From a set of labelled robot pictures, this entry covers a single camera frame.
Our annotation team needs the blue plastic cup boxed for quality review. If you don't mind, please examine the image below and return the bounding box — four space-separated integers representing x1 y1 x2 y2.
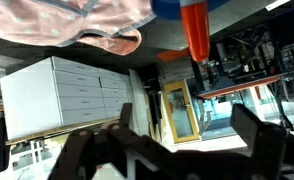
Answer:
150 0 230 21

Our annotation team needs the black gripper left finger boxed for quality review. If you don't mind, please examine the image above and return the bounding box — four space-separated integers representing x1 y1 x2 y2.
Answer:
119 102 133 127

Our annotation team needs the pink polka dot apron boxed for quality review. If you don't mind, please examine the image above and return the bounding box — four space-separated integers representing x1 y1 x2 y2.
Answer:
0 0 156 56

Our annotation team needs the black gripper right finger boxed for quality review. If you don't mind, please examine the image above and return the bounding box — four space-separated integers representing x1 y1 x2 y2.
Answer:
229 103 288 180

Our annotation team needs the yellow framed glass door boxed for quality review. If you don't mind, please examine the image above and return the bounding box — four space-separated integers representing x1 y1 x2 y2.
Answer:
162 79 201 144

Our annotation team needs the white drawer cabinet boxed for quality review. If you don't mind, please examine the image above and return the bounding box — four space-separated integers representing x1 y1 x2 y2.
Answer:
0 55 136 146

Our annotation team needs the grey marker with orange cap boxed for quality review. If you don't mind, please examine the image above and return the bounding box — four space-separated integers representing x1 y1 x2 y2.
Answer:
179 0 211 63

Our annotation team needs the orange edged workbench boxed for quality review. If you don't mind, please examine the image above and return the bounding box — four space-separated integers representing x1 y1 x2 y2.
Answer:
198 74 281 100

